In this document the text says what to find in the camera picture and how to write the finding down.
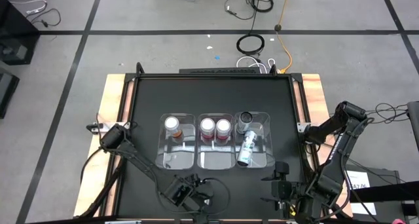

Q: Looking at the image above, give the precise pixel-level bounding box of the white green-label bottle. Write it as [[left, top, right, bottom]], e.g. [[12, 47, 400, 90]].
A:
[[236, 130, 258, 168]]

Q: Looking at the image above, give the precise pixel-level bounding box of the metal mounting bracket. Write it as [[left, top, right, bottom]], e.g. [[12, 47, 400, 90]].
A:
[[296, 121, 312, 134], [86, 121, 132, 134]]

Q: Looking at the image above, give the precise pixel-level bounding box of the grey post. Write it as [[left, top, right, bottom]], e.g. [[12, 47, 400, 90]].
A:
[[407, 101, 419, 153]]

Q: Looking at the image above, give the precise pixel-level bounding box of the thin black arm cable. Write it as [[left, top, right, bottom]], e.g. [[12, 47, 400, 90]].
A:
[[365, 102, 410, 124]]

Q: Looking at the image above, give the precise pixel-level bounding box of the red bottle white cap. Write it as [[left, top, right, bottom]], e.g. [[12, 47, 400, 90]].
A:
[[200, 117, 217, 145]]

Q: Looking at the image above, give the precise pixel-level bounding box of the clear plastic bin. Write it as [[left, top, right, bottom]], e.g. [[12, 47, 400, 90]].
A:
[[234, 111, 276, 170], [196, 112, 237, 170], [156, 113, 197, 170]]

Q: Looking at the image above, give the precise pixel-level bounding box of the orange extension cord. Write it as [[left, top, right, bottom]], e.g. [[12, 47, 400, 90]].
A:
[[276, 0, 293, 74]]

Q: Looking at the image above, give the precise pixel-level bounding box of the orange and white soda can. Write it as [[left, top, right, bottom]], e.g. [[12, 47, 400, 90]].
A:
[[164, 115, 185, 143]]

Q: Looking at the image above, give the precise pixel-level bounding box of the black strap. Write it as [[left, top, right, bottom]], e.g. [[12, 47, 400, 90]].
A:
[[349, 180, 419, 204]]

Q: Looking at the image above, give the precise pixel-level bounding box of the black floor case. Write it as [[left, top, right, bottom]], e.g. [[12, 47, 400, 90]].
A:
[[0, 68, 20, 119]]

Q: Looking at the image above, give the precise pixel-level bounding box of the black cabinet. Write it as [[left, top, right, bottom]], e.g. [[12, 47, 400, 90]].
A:
[[0, 0, 41, 66]]

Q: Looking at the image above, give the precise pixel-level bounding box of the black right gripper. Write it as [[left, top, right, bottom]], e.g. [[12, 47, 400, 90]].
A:
[[260, 161, 299, 212]]

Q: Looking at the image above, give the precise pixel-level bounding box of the red and white raspberry can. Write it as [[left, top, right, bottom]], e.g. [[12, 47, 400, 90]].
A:
[[215, 118, 232, 145]]

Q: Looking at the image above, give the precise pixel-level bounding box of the black table frame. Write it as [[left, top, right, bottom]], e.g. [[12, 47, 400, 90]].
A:
[[116, 62, 311, 224]]

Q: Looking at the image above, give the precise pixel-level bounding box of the thin black floor cable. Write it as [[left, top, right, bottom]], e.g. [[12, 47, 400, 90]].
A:
[[27, 7, 62, 29]]

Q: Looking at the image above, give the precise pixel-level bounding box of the plywood base board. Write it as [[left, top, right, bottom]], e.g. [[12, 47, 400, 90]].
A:
[[73, 73, 354, 218]]

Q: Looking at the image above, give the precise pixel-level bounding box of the black coiled cable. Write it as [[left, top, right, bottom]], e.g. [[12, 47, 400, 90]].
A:
[[236, 33, 266, 56], [249, 0, 274, 14]]

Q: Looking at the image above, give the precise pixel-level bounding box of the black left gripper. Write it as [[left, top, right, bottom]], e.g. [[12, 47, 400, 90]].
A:
[[162, 173, 215, 208]]

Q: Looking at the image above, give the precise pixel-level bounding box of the black case with white labels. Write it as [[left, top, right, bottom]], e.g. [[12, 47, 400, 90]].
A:
[[343, 164, 407, 224]]

